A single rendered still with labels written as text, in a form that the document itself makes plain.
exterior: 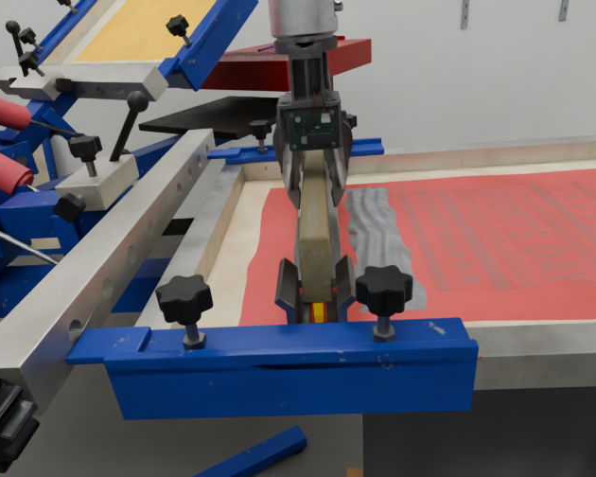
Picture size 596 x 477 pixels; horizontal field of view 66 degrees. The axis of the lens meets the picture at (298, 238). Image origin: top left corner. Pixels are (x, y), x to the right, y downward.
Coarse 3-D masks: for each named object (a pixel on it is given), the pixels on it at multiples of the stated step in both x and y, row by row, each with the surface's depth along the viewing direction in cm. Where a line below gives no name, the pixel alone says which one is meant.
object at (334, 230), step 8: (328, 176) 76; (328, 184) 73; (328, 192) 70; (328, 200) 67; (328, 208) 64; (336, 208) 64; (328, 216) 62; (336, 216) 62; (296, 224) 60; (336, 224) 59; (296, 232) 58; (336, 232) 58; (296, 240) 56; (336, 240) 55; (296, 248) 55; (336, 248) 54; (296, 256) 53; (336, 256) 52; (296, 264) 51
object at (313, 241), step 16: (320, 160) 63; (304, 176) 58; (320, 176) 57; (304, 192) 53; (320, 192) 52; (304, 208) 49; (320, 208) 48; (304, 224) 45; (320, 224) 45; (304, 240) 43; (320, 240) 43; (304, 256) 44; (320, 256) 44; (304, 272) 44; (320, 272) 44; (304, 288) 45; (320, 288) 45
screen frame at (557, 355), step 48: (480, 144) 86; (528, 144) 84; (576, 144) 83; (240, 192) 83; (192, 240) 60; (480, 336) 39; (528, 336) 39; (576, 336) 38; (480, 384) 38; (528, 384) 38; (576, 384) 38
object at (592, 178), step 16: (464, 176) 82; (480, 176) 81; (496, 176) 81; (512, 176) 80; (528, 176) 79; (544, 176) 79; (560, 176) 78; (576, 176) 78; (592, 176) 77; (272, 192) 82; (272, 208) 76; (288, 208) 75; (400, 208) 72; (272, 224) 70; (288, 224) 70; (400, 224) 67
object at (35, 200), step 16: (32, 192) 66; (48, 192) 66; (0, 208) 62; (16, 208) 62; (32, 208) 62; (48, 208) 61; (16, 224) 63; (32, 224) 63; (48, 224) 63; (80, 224) 62
